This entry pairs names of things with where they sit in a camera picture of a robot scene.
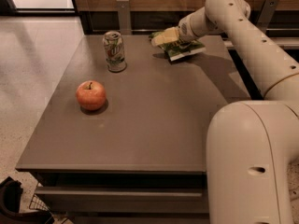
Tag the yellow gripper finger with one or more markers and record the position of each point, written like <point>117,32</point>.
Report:
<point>169,35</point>

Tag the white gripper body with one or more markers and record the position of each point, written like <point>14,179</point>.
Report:
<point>183,31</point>

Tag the green jalapeno chip bag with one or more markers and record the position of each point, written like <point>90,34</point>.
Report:
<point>178,50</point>

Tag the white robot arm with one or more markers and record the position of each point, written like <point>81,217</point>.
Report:
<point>249,144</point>

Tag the red apple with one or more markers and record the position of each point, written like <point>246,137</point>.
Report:
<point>91,95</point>

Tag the green soda can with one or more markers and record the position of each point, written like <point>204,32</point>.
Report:
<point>114,50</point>

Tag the grey cabinet with drawers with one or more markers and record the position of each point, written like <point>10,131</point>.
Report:
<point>149,134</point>

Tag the grey drawer front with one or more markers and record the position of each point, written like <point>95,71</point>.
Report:
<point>113,200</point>

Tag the left metal railing bracket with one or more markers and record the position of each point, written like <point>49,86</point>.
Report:
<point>124,16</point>

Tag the metal railing bracket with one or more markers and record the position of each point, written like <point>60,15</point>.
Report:
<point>266,14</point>
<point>124,16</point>

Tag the right metal railing bracket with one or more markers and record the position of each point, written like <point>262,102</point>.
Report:
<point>266,14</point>

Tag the wire basket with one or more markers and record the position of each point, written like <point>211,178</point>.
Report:
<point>37,204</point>

